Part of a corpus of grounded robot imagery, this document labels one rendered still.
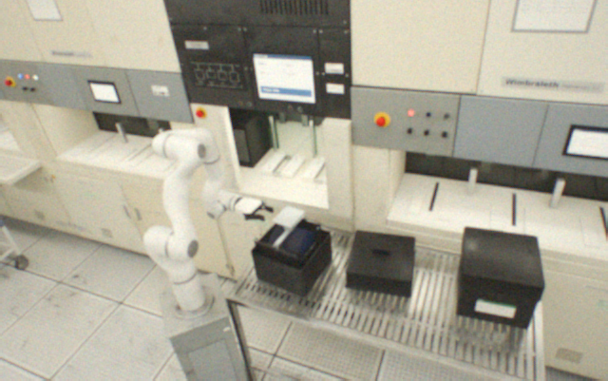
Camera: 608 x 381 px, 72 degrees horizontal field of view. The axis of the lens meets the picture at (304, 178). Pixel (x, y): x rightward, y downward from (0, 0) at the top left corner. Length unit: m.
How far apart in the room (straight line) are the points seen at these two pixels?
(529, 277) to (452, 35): 0.93
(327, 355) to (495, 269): 1.26
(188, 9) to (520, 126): 1.48
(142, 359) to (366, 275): 1.60
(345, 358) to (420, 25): 1.86
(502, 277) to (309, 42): 1.19
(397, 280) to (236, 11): 1.34
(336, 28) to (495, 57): 0.60
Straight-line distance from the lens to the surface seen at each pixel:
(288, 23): 1.85
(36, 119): 3.37
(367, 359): 2.67
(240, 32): 1.97
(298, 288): 1.92
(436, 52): 1.72
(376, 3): 1.72
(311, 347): 2.72
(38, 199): 4.01
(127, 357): 3.00
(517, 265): 1.83
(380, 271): 1.91
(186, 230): 1.73
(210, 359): 2.17
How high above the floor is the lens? 2.25
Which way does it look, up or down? 34 degrees down
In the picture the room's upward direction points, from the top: 6 degrees counter-clockwise
